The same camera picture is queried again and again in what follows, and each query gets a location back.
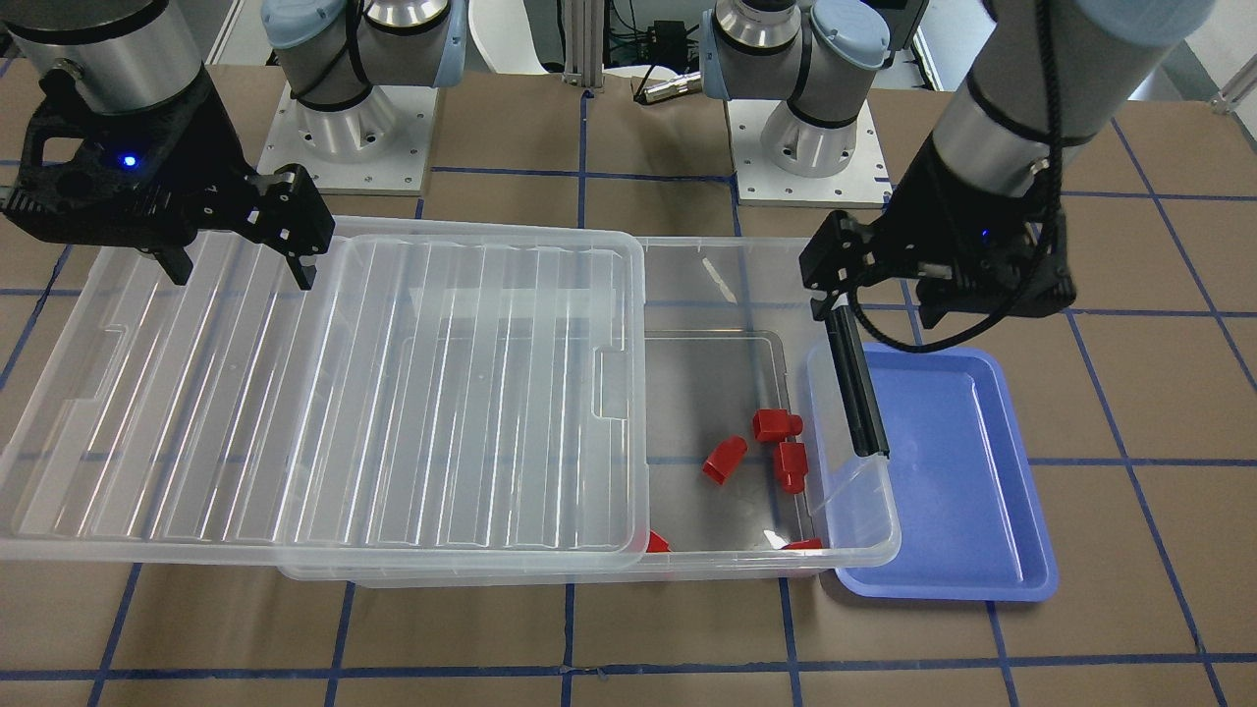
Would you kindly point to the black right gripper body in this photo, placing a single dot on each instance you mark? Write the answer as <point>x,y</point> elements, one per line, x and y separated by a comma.
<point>208,149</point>

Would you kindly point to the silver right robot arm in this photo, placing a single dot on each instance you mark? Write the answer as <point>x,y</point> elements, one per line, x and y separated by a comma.
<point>333,53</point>

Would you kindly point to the red block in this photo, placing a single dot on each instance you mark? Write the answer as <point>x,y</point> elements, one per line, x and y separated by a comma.
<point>657,543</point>
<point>775,425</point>
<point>811,544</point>
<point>725,458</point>
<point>790,464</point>

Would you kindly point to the white chair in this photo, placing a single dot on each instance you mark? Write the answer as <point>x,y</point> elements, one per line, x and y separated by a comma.
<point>501,32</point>

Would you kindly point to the clear plastic storage box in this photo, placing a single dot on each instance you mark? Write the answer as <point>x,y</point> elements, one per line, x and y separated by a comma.
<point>728,330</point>

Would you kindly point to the aluminium frame post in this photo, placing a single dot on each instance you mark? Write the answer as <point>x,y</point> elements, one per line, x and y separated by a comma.
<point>584,25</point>

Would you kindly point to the clear plastic box lid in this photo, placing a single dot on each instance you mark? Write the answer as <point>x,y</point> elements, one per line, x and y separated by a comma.
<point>448,398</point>

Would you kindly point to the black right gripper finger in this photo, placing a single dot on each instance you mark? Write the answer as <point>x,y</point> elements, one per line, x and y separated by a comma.
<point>176,263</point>
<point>304,268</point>

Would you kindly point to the blue plastic tray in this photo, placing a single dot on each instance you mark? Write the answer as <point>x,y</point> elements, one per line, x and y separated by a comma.
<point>971,519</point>

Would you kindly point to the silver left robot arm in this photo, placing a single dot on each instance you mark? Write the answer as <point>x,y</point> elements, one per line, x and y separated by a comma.
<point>1047,80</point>

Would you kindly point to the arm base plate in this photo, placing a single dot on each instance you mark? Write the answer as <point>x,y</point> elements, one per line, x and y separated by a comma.
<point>379,147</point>
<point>781,161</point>

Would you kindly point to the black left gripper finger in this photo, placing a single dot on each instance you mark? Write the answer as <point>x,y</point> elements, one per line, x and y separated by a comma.
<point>931,309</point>
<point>822,306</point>

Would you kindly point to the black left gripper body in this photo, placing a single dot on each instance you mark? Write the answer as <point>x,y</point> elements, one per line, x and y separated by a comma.
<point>918,218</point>

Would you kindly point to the red block in box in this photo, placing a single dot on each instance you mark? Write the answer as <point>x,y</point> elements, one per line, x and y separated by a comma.
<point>775,425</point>
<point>657,543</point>
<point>790,464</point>
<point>811,544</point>

